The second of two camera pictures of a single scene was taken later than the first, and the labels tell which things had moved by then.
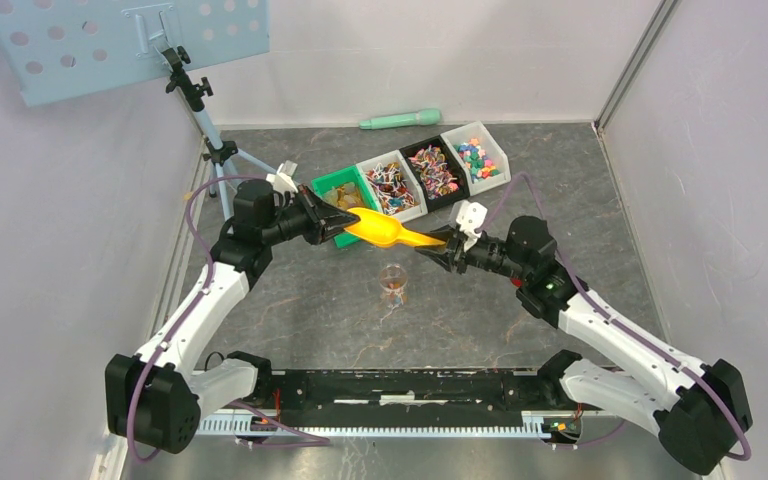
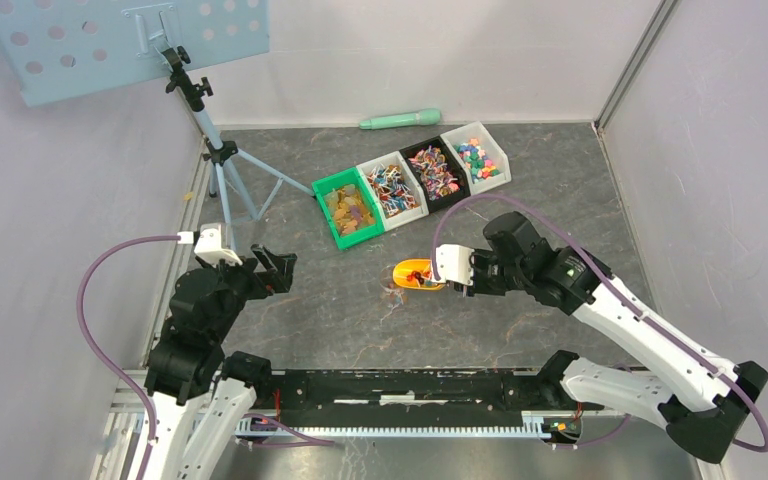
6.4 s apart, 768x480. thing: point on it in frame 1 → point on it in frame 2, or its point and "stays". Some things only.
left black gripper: x=325 y=219 → x=265 y=282
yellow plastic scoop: x=385 y=229 → x=416 y=274
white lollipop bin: x=394 y=187 stays
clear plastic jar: x=392 y=279 stays
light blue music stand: x=58 y=49 stays
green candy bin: x=347 y=190 stays
